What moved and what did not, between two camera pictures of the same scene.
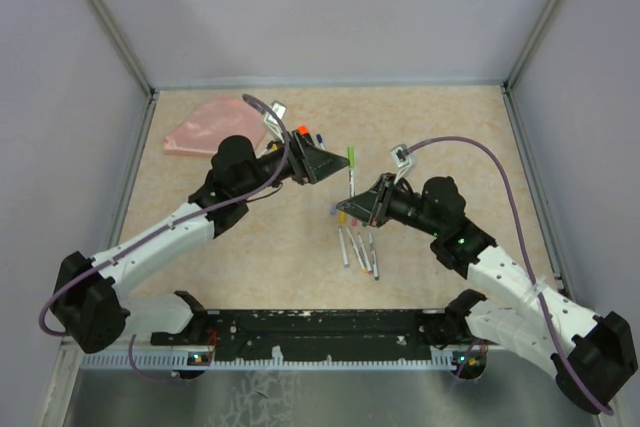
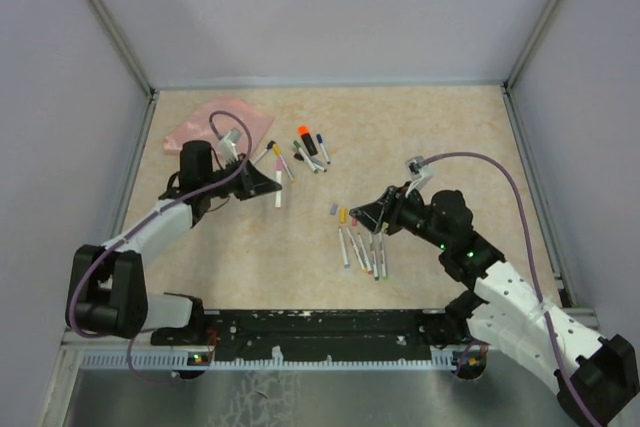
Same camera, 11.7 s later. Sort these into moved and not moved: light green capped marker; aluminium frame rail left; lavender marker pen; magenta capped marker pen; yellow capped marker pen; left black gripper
Moved: left black gripper; light green capped marker
Not moved: magenta capped marker pen; yellow capped marker pen; aluminium frame rail left; lavender marker pen
